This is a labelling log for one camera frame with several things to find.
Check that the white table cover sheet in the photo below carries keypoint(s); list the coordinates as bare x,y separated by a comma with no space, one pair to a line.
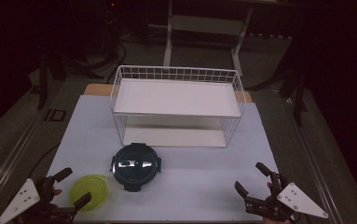
198,183

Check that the black stand leg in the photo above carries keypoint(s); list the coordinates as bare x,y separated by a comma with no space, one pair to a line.
43,81
298,99

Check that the dark round lidded food container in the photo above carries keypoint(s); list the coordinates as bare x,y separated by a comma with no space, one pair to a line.
135,165

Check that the person's left hand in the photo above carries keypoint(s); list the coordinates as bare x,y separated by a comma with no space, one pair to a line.
57,191

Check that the yellow-green plastic plate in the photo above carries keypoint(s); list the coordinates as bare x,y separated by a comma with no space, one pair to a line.
89,186

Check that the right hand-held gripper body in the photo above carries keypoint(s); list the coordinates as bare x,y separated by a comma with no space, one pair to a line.
297,199

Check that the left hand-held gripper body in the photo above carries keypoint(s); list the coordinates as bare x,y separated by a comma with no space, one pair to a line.
20,199

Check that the person's right hand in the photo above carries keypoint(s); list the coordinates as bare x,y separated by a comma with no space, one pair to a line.
274,221

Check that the white metal table frame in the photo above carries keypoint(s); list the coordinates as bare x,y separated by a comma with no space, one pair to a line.
207,25

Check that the metal floor rail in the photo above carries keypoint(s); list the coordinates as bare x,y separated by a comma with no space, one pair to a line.
309,155
14,155

